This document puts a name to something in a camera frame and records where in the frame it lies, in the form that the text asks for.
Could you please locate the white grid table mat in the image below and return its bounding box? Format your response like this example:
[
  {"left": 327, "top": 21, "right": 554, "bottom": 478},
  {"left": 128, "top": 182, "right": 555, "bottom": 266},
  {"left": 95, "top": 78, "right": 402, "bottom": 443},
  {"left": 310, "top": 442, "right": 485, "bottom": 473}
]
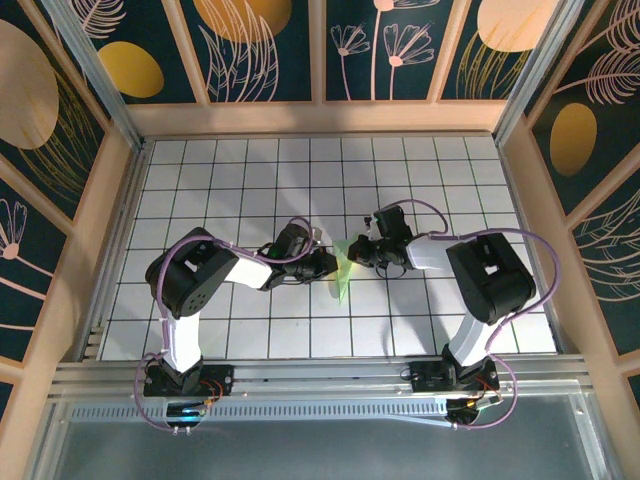
[{"left": 98, "top": 137, "right": 559, "bottom": 361}]

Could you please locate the aluminium corner post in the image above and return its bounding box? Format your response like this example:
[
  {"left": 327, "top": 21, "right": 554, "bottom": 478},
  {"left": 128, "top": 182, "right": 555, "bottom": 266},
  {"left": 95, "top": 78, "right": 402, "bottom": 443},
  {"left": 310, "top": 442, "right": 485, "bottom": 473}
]
[
  {"left": 492, "top": 0, "right": 586, "bottom": 146},
  {"left": 42, "top": 0, "right": 147, "bottom": 151}
]

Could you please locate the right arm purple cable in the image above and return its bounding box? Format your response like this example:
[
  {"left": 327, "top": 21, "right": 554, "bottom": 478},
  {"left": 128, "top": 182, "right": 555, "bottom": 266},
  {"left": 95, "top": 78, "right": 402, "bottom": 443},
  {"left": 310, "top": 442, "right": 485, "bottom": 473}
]
[{"left": 369, "top": 198, "right": 560, "bottom": 431}]

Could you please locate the light green cloth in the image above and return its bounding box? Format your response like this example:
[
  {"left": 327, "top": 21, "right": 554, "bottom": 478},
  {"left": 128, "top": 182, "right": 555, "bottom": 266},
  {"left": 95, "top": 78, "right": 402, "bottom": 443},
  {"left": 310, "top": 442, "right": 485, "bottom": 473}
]
[{"left": 330, "top": 234, "right": 362, "bottom": 305}]

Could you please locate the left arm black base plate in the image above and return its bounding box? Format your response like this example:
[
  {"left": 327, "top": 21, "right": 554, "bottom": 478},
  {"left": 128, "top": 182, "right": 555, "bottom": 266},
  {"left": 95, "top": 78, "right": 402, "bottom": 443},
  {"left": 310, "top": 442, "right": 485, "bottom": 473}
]
[{"left": 143, "top": 363, "right": 236, "bottom": 398}]

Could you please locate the long aluminium base rail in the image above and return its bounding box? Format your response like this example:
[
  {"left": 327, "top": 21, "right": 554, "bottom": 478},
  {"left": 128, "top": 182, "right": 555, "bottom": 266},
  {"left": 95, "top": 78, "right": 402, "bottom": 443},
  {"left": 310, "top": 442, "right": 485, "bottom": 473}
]
[{"left": 49, "top": 355, "right": 591, "bottom": 401}]

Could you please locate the grey frosted panel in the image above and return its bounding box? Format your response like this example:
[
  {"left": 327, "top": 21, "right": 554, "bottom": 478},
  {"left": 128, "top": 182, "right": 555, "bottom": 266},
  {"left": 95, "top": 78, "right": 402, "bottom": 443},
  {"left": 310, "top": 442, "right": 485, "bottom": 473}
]
[{"left": 29, "top": 394, "right": 616, "bottom": 480}]

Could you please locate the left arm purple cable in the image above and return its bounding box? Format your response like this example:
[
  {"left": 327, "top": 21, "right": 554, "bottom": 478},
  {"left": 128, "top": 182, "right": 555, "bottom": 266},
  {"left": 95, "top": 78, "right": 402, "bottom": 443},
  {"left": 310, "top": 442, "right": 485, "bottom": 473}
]
[{"left": 134, "top": 215, "right": 321, "bottom": 434}]

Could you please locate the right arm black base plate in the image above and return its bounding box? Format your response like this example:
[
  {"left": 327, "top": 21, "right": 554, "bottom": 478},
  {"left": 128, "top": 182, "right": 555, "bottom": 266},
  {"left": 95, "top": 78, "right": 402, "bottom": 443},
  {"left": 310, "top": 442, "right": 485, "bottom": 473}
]
[{"left": 408, "top": 358, "right": 501, "bottom": 394}]

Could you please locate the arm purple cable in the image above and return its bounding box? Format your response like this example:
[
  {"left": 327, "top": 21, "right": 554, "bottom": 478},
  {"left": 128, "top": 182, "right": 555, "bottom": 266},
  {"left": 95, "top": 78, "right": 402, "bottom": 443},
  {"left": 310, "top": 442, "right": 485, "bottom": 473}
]
[
  {"left": 134, "top": 215, "right": 321, "bottom": 434},
  {"left": 369, "top": 198, "right": 560, "bottom": 431}
]

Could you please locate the aluminium side rail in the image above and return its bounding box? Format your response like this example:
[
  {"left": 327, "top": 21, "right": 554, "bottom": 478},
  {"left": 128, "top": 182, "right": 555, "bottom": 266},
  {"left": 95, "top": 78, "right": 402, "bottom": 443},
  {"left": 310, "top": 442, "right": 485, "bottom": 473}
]
[
  {"left": 79, "top": 142, "right": 151, "bottom": 361},
  {"left": 494, "top": 137, "right": 572, "bottom": 355}
]

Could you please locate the slotted grey cable duct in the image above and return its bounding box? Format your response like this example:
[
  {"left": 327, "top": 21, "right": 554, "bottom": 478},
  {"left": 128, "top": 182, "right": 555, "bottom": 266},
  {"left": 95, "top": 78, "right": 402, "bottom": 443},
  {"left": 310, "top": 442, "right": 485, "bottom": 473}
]
[{"left": 69, "top": 399, "right": 451, "bottom": 425}]

